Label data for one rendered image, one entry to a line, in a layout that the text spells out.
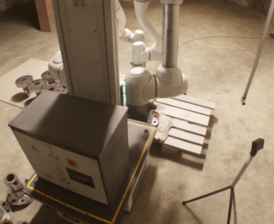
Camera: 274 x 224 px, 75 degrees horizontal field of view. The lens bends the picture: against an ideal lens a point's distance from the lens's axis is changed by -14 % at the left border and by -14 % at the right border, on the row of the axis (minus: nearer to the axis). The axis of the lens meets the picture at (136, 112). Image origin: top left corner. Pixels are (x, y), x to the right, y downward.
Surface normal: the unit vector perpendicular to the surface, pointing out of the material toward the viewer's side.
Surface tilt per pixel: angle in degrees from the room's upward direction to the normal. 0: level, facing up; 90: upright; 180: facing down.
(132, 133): 0
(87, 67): 90
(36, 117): 0
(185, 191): 0
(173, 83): 77
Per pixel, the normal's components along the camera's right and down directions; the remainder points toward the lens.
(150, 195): 0.00, -0.77
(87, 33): -0.32, 0.60
